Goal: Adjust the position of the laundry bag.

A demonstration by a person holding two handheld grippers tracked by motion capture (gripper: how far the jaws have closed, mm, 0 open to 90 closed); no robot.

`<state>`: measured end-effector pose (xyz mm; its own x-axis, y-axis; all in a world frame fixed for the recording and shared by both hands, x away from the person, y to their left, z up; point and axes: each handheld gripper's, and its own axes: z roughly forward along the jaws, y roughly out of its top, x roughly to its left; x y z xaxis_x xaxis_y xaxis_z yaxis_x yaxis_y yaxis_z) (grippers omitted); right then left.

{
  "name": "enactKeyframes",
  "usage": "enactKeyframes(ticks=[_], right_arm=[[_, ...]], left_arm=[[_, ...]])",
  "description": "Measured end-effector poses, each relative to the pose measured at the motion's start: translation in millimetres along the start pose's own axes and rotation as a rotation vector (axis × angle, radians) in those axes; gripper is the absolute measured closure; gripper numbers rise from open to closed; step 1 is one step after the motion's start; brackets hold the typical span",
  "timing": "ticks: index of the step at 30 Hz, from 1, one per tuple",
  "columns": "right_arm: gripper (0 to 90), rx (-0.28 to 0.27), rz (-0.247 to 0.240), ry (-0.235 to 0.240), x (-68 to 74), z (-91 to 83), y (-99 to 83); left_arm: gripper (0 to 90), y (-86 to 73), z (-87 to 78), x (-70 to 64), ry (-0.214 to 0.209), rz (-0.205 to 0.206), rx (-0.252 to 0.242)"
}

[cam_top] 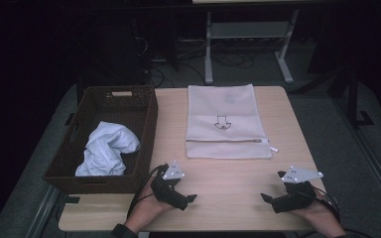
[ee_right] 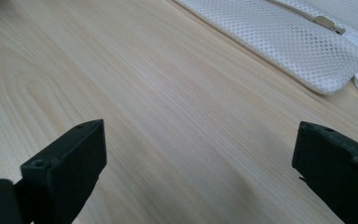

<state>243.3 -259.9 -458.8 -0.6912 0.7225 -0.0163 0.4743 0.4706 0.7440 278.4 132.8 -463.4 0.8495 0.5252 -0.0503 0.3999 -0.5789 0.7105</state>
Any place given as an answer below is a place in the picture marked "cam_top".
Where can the black table bracket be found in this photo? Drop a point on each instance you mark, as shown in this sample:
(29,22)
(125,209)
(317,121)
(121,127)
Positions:
(72,200)
(69,119)

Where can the white metal frame desk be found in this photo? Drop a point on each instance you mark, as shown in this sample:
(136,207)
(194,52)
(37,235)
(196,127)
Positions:
(208,49)

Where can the white mesh laundry bag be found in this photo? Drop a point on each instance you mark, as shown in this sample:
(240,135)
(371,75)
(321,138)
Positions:
(225,105)

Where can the person's right hand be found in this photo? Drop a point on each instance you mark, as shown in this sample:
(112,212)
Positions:
(324,216)

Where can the person's left hand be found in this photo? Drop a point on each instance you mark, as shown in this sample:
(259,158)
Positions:
(145,208)

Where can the aluminium floor rail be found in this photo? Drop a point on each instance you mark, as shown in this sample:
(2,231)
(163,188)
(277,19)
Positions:
(43,211)
(370,155)

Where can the white shirt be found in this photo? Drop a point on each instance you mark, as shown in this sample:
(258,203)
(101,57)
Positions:
(105,148)

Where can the brown woven basket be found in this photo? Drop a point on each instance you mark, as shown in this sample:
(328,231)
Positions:
(147,139)

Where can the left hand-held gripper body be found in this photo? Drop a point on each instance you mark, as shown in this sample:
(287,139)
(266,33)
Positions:
(165,188)

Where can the black metal stand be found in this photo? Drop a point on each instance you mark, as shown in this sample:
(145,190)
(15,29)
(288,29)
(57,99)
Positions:
(353,99)

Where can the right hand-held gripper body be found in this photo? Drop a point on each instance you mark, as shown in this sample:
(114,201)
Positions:
(294,198)

